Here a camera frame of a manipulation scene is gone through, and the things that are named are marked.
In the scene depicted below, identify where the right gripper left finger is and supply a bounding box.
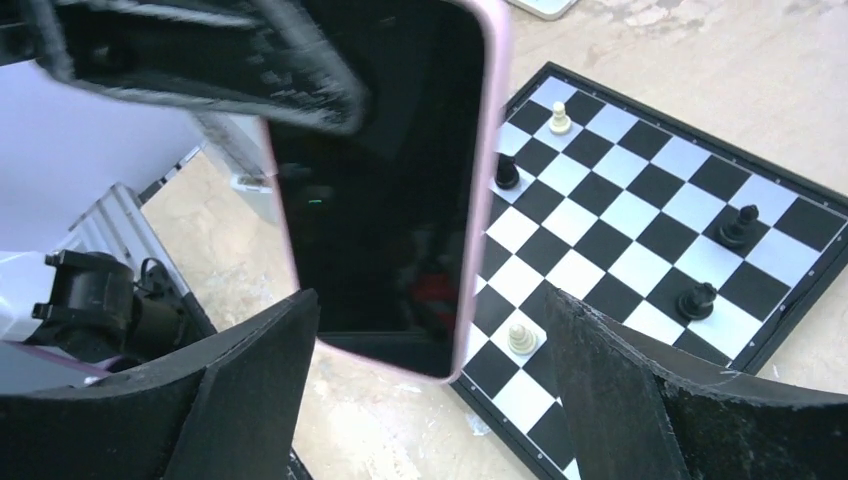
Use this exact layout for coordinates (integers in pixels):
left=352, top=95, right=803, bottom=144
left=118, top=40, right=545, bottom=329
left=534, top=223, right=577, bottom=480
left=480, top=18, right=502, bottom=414
left=1, top=290, right=319, bottom=479

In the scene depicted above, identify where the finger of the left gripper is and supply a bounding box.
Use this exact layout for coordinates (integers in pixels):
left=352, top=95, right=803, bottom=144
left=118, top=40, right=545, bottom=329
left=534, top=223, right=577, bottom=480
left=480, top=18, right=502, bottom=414
left=19, top=1, right=368, bottom=135

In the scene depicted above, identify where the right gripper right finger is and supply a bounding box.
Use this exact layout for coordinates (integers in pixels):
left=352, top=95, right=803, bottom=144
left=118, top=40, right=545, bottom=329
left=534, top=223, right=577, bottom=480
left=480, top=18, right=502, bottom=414
left=545, top=290, right=847, bottom=479

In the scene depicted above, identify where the phone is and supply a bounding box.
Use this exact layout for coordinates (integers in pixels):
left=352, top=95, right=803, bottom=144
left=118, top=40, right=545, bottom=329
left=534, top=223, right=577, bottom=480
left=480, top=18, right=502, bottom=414
left=269, top=1, right=509, bottom=381

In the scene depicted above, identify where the white phone case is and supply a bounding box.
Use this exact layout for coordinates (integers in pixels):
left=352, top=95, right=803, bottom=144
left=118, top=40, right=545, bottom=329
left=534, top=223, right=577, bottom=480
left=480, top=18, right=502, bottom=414
left=507, top=0, right=578, bottom=21

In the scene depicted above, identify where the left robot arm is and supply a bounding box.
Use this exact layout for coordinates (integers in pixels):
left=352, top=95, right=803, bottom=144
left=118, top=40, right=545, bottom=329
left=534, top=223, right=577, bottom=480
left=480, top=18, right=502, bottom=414
left=1, top=1, right=368, bottom=361

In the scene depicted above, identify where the black chess piece middle right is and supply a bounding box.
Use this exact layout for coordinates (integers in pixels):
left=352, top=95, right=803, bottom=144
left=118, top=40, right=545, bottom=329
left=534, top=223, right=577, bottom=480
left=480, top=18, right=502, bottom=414
left=676, top=282, right=718, bottom=321

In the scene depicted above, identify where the black chess piece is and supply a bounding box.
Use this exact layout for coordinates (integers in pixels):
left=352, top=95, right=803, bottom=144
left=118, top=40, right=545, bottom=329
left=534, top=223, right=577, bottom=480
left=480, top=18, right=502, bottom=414
left=494, top=153, right=520, bottom=190
left=676, top=282, right=718, bottom=321
left=716, top=204, right=760, bottom=250

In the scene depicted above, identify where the white chess piece bottom left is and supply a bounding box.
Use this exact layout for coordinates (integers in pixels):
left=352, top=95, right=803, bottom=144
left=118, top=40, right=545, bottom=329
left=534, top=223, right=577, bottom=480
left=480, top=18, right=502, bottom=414
left=508, top=323, right=537, bottom=356

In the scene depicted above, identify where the white chess piece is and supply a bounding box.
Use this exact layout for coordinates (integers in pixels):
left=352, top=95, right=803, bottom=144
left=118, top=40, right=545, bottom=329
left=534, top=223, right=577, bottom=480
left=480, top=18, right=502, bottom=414
left=548, top=101, right=572, bottom=135
left=508, top=323, right=537, bottom=356

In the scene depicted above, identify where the black chess piece top right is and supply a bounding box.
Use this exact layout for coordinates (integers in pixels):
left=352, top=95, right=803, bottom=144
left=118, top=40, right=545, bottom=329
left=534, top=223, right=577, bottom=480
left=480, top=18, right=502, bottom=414
left=716, top=204, right=760, bottom=250

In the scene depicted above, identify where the black white chessboard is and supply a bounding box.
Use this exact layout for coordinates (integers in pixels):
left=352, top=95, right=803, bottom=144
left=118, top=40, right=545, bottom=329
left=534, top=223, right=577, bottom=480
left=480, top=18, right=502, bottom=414
left=454, top=63, right=847, bottom=479

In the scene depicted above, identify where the black chess piece middle left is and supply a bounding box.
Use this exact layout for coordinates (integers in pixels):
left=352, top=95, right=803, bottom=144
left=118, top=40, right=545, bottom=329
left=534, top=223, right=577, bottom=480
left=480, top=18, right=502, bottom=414
left=494, top=153, right=520, bottom=190

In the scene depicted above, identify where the white chess piece top left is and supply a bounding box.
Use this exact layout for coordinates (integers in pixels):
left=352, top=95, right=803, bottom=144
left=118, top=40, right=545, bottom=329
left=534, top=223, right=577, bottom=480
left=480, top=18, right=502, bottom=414
left=548, top=101, right=572, bottom=135

